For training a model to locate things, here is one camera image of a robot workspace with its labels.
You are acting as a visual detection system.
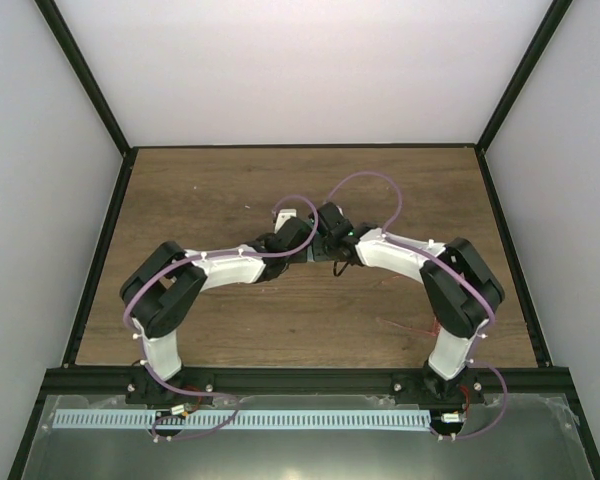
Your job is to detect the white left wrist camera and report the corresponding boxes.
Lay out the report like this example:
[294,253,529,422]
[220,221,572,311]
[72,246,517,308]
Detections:
[274,208,297,233]

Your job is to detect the red transparent sunglasses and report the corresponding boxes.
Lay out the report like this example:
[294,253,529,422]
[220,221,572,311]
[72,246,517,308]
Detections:
[374,274,440,338]

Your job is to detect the light blue slotted cable duct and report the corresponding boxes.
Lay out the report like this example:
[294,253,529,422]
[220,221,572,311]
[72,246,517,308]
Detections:
[52,409,431,431]

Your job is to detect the black right frame post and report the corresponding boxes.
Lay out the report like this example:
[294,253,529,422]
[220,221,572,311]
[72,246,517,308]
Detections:
[477,0,574,149]

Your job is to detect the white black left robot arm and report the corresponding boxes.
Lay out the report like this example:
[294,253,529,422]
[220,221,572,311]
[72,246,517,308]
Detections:
[120,217,317,404]

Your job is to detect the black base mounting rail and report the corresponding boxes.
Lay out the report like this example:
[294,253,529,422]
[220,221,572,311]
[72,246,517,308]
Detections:
[39,366,577,408]

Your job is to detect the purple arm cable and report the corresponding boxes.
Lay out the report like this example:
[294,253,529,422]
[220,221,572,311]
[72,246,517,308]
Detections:
[122,194,323,444]
[325,171,510,442]

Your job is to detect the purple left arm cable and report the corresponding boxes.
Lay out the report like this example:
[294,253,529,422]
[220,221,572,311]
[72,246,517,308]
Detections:
[122,194,323,444]

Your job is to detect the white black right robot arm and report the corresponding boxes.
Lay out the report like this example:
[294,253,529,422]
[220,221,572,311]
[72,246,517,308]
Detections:
[310,202,505,403]

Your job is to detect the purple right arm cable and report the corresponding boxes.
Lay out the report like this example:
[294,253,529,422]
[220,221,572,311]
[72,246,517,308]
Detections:
[325,171,510,442]

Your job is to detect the black aluminium frame post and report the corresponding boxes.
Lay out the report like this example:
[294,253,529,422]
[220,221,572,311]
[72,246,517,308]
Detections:
[33,0,131,151]

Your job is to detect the light blue glasses case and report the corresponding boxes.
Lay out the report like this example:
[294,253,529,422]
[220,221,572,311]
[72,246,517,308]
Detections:
[306,215,319,263]

